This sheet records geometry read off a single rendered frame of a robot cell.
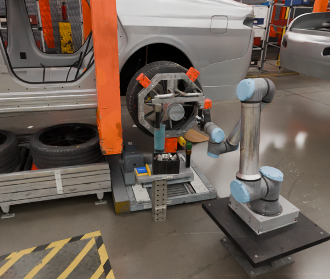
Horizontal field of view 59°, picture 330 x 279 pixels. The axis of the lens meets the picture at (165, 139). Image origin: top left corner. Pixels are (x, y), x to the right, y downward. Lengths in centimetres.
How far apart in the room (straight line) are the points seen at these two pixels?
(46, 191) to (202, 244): 131
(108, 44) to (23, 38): 243
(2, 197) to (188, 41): 205
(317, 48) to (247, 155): 291
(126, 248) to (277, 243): 103
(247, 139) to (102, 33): 117
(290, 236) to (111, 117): 148
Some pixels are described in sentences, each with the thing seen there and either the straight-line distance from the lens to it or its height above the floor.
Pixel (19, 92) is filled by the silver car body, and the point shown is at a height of 92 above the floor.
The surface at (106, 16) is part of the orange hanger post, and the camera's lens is 211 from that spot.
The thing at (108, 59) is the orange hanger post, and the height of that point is 126.
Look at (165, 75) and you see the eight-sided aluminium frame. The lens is 233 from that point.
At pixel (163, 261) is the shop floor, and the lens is 218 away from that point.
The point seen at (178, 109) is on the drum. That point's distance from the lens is 227.
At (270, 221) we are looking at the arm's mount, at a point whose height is 38.
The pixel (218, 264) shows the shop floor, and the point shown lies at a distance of 220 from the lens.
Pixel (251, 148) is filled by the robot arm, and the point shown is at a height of 87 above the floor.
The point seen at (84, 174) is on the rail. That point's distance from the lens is 252.
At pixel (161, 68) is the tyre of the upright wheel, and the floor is 115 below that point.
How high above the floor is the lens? 159
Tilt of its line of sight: 24 degrees down
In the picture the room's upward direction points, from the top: 1 degrees clockwise
